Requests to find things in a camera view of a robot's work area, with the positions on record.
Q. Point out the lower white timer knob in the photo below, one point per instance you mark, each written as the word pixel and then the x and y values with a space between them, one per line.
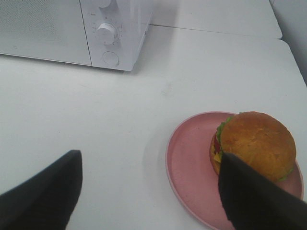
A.
pixel 106 33

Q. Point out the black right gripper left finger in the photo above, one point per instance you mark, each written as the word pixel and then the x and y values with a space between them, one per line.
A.
pixel 47 200

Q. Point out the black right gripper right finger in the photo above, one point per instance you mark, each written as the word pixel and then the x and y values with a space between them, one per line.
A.
pixel 252 202

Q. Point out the round white door button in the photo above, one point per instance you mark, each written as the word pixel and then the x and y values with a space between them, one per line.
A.
pixel 111 58

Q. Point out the burger with lettuce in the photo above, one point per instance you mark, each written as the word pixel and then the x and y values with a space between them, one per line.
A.
pixel 259 140

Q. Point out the upper white power knob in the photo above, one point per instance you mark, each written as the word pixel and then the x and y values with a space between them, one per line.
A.
pixel 103 3

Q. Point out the white microwave door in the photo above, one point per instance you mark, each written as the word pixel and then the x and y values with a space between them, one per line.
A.
pixel 44 29

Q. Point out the pink round plate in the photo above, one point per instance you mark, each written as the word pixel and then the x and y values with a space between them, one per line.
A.
pixel 190 172

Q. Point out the white microwave oven body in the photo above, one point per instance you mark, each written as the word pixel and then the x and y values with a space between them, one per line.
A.
pixel 131 19

